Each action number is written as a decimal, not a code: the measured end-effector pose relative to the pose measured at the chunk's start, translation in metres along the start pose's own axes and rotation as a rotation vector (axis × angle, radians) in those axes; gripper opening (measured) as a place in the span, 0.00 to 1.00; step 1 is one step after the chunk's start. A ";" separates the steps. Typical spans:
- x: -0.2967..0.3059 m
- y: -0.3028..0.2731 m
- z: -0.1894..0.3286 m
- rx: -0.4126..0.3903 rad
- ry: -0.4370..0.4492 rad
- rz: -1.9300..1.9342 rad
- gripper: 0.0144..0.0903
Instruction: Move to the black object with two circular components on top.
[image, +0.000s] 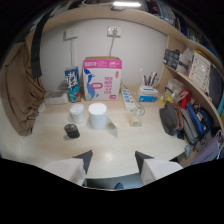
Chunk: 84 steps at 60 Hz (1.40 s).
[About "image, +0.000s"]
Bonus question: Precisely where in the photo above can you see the clear glass jar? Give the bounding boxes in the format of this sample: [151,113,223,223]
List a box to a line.
[129,106,145,128]

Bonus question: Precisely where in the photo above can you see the blue bag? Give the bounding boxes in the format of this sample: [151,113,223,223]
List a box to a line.
[185,102,214,137]

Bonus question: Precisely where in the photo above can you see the white power strip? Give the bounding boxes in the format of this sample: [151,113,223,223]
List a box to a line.
[120,88,138,112]

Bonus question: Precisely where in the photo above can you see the small black cylindrical object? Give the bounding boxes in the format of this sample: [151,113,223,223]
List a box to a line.
[63,123,81,140]

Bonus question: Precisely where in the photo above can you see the black hanging strap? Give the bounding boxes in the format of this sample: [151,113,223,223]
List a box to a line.
[30,11,54,80]

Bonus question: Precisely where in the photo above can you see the brown hanging cloth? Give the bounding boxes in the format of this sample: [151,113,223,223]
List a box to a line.
[0,41,47,137]

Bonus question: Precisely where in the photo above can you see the white toilet paper roll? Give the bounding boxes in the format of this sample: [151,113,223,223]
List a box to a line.
[87,102,119,138]

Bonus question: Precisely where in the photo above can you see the white wall switch plate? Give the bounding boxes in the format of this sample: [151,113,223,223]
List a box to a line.
[64,27,80,41]

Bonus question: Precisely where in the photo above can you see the white wall socket with plug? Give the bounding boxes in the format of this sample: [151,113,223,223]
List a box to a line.
[106,25,122,38]

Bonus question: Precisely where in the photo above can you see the pens in holder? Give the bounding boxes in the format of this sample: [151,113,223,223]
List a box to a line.
[139,68,158,88]

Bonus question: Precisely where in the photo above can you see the white red-printed box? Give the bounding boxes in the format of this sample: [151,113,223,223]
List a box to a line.
[187,50,212,93]

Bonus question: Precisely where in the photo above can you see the grey zipper pouch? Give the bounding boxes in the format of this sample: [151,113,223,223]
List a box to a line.
[158,100,184,137]

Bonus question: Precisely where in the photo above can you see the white translucent storage box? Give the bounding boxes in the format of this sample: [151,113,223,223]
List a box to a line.
[43,89,70,106]

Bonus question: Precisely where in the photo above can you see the pink and white carton box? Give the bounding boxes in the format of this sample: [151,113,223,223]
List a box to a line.
[82,56,123,102]

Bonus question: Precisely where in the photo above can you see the wooden shelf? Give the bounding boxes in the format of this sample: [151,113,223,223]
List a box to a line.
[156,33,224,134]

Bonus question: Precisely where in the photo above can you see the blue and white tissue box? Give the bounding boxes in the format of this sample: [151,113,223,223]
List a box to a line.
[136,85,159,103]

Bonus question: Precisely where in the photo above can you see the clear cotton swab container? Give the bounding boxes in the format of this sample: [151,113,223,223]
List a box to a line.
[69,103,86,124]

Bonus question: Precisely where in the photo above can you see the black printed card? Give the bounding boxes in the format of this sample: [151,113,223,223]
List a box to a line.
[162,48,182,71]

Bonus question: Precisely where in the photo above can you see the blue tall drink carton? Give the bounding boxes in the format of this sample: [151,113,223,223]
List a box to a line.
[64,65,82,104]

